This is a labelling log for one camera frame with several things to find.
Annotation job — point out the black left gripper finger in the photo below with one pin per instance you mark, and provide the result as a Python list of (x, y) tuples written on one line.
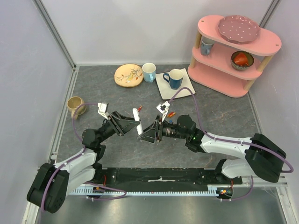
[(126, 118), (127, 126)]

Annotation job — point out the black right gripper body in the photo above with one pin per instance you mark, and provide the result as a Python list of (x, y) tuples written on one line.
[(158, 129)]

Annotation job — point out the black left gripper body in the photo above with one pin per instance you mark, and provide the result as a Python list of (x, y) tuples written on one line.
[(116, 125)]

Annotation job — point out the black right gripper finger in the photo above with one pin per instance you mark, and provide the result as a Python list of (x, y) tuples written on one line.
[(149, 137), (151, 130)]

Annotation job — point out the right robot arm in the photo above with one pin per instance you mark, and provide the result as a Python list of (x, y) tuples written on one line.
[(253, 156)]

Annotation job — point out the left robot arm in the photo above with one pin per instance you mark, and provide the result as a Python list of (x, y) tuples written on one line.
[(54, 182)]

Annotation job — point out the red orange battery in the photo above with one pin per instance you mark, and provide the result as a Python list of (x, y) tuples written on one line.
[(170, 114)]

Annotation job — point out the white square plate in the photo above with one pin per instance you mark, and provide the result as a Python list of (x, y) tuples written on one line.
[(167, 93)]

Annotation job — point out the beige floral plate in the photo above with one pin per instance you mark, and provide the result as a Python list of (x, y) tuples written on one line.
[(128, 75)]

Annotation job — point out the beige mug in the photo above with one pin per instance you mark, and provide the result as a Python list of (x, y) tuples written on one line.
[(76, 106)]

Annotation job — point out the dark blue mug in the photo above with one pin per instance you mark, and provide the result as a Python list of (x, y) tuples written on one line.
[(174, 78)]

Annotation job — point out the light blue mug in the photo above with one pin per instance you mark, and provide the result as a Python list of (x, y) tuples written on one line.
[(149, 72)]

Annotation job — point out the pink three-tier shelf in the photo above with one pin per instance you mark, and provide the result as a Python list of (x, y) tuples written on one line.
[(230, 53)]

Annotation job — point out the blue grey mug on shelf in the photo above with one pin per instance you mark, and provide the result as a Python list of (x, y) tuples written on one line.
[(206, 45)]

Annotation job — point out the red cup in bowl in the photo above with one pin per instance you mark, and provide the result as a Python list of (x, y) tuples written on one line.
[(241, 59)]

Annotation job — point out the dark patterned bowl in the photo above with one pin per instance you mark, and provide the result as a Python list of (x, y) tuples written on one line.
[(241, 68)]

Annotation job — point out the purple dotted plate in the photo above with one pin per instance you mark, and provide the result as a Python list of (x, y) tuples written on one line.
[(238, 29)]

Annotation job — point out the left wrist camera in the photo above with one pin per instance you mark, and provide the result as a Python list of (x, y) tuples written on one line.
[(102, 110)]

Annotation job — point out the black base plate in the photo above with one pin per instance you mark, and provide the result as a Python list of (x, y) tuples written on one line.
[(125, 175)]

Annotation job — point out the aluminium frame rail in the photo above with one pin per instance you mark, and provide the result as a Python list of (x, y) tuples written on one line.
[(52, 28)]

